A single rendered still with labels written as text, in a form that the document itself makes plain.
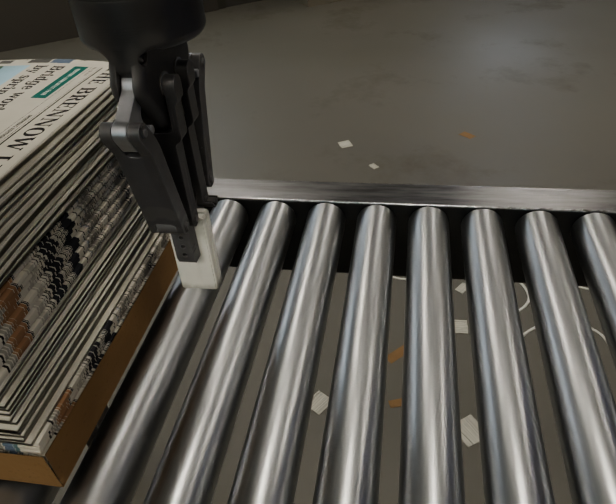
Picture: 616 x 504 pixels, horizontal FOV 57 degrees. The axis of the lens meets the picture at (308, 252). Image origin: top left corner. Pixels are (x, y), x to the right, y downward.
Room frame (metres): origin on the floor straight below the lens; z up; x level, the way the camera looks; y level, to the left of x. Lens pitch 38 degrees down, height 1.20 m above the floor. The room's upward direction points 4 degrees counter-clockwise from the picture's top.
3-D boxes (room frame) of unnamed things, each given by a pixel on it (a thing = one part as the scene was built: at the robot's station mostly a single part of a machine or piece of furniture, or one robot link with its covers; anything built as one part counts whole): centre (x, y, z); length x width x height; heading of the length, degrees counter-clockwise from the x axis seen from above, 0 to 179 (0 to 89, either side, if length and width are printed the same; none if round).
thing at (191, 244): (0.34, 0.09, 0.96); 0.03 x 0.01 x 0.05; 169
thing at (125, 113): (0.32, 0.10, 1.07); 0.05 x 0.02 x 0.05; 169
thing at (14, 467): (0.39, 0.24, 0.83); 0.29 x 0.16 x 0.04; 168
